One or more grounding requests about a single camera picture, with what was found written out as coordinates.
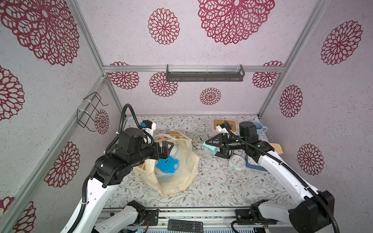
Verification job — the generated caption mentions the yellow cloth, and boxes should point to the yellow cloth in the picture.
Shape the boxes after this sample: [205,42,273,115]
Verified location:
[270,143,284,155]

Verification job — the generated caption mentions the small clear alarm clock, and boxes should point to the small clear alarm clock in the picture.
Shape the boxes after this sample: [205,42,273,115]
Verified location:
[233,150,245,156]

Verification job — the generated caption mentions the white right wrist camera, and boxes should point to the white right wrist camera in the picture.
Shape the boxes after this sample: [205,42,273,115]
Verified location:
[214,120,228,134]

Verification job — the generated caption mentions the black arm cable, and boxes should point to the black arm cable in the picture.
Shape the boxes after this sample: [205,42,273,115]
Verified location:
[222,120,341,233]
[66,103,154,233]

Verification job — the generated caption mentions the aluminium front rail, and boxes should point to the aluminium front rail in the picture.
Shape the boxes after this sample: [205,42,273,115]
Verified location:
[93,206,292,233]

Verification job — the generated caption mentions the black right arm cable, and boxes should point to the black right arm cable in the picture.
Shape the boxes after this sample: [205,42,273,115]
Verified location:
[222,120,341,233]

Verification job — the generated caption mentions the white round flat-face clock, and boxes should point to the white round flat-face clock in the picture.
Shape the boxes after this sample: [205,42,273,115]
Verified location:
[192,133,208,150]

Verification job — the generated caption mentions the white round alarm clock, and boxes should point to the white round alarm clock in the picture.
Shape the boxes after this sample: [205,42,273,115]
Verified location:
[228,154,246,171]

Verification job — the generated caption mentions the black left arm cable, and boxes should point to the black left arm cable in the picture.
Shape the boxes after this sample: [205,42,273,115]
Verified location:
[66,103,154,233]

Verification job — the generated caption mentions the black wall shelf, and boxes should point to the black wall shelf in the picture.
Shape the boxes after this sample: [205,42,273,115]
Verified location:
[166,65,245,82]

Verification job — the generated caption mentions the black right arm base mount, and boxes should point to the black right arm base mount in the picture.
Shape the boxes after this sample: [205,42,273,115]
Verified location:
[235,199,277,225]

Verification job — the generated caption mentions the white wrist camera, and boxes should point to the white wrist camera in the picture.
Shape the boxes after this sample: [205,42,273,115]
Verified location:
[214,120,228,134]
[140,120,156,136]

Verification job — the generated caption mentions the black wire wall rack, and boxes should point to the black wire wall rack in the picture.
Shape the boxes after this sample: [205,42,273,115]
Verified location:
[76,92,108,132]

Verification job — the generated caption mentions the blue square alarm clock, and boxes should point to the blue square alarm clock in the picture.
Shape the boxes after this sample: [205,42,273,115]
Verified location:
[245,155,268,172]

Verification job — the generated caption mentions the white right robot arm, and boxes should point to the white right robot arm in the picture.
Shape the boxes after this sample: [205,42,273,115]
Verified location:
[204,121,341,233]

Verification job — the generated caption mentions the white wooden-top tissue box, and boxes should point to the white wooden-top tissue box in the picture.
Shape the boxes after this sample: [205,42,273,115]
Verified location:
[213,118,238,132]

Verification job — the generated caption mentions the blue round alarm clock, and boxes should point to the blue round alarm clock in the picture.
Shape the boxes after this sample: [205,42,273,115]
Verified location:
[156,157,179,174]

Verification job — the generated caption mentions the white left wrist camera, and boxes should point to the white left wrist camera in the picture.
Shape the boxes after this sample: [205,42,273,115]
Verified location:
[140,120,156,136]

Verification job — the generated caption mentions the pale blue rounded alarm clock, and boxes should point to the pale blue rounded alarm clock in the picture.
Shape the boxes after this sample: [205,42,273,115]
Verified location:
[168,144,179,158]

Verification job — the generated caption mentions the light blue mug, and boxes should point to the light blue mug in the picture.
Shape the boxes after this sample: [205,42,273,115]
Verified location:
[252,120,268,135]

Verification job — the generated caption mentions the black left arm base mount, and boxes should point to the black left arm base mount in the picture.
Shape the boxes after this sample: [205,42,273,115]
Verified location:
[127,201,161,226]

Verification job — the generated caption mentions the cream floral canvas bag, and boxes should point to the cream floral canvas bag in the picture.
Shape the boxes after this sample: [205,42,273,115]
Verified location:
[133,131,200,196]

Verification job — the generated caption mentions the black remote control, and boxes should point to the black remote control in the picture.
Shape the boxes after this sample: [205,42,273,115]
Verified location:
[167,219,204,233]

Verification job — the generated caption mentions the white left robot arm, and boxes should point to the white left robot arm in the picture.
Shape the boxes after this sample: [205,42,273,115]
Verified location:
[62,128,174,233]

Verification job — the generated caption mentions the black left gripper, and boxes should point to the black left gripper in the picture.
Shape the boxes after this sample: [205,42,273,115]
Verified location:
[129,140,173,167]

